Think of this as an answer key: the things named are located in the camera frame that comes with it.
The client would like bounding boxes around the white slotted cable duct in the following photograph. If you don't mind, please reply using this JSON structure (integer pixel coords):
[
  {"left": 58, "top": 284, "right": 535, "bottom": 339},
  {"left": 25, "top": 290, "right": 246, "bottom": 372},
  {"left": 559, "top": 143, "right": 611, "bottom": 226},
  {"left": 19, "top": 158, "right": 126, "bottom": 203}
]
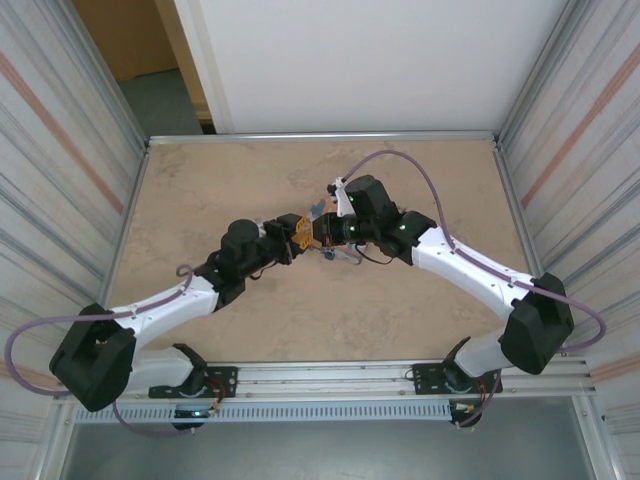
[{"left": 74, "top": 401, "right": 451, "bottom": 422}]

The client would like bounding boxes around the aluminium mounting rail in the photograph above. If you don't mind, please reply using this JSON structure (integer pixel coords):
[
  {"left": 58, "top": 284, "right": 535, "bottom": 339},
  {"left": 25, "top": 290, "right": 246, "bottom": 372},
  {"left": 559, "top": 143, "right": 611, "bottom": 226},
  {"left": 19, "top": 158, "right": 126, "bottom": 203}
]
[{"left": 57, "top": 355, "right": 599, "bottom": 401}]

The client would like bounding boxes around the brown cardboard box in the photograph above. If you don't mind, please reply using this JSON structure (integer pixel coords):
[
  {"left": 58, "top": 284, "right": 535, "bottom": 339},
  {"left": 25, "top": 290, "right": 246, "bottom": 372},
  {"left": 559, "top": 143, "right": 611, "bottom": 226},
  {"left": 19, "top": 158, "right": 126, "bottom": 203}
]
[{"left": 72, "top": 0, "right": 179, "bottom": 81}]

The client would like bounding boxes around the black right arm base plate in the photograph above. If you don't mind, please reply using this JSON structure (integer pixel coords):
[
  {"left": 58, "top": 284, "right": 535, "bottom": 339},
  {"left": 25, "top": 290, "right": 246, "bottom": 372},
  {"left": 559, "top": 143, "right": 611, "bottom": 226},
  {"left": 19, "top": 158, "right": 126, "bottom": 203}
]
[{"left": 409, "top": 363, "right": 504, "bottom": 396}]

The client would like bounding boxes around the aluminium table frame bar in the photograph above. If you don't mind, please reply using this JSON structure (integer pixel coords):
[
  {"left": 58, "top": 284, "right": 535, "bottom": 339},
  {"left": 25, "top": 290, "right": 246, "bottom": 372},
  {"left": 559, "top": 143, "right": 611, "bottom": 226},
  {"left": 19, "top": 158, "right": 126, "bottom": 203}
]
[{"left": 146, "top": 130, "right": 502, "bottom": 147}]

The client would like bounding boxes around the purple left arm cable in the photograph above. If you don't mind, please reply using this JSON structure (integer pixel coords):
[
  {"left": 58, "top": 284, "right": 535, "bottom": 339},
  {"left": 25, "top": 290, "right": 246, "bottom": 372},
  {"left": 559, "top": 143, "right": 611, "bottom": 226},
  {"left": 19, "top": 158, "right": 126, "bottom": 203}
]
[{"left": 3, "top": 264, "right": 199, "bottom": 439}]

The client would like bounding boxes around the thin black gripper wire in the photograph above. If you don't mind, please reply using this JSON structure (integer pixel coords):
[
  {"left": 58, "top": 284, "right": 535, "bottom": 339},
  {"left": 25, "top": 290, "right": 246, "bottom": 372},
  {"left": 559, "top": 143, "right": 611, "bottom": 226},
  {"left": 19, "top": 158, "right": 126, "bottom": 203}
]
[{"left": 362, "top": 247, "right": 399, "bottom": 268}]

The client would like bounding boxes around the orange box with LOVE print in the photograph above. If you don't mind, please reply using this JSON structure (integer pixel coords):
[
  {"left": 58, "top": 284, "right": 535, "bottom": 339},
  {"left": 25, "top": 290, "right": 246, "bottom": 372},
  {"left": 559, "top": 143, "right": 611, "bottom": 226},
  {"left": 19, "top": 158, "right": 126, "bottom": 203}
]
[{"left": 307, "top": 197, "right": 364, "bottom": 266}]

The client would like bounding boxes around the white door panel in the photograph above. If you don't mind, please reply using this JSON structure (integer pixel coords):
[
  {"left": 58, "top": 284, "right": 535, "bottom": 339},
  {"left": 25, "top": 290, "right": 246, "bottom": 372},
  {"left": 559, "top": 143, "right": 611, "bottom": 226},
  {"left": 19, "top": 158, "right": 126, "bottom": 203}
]
[{"left": 172, "top": 0, "right": 236, "bottom": 135}]

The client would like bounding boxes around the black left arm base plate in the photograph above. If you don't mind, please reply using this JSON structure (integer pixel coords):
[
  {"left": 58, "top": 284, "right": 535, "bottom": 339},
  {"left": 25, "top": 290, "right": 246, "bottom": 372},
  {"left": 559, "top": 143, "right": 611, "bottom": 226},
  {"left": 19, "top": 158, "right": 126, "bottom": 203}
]
[{"left": 148, "top": 365, "right": 239, "bottom": 400}]

